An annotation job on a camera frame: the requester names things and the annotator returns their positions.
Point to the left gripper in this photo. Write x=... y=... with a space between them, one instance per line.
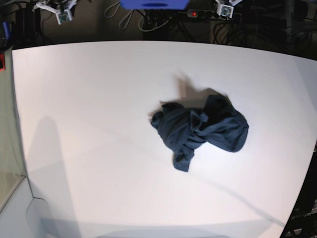
x=225 y=8

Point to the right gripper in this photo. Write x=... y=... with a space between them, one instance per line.
x=62 y=9

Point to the black power strip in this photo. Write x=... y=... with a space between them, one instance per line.
x=210 y=15

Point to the blue object at left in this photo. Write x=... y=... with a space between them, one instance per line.
x=7 y=30

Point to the red clamp at table edge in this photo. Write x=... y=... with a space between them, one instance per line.
x=2 y=62

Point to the blue box at top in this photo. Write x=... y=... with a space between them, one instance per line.
x=154 y=4

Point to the dark blue t-shirt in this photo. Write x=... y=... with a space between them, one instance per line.
x=183 y=129

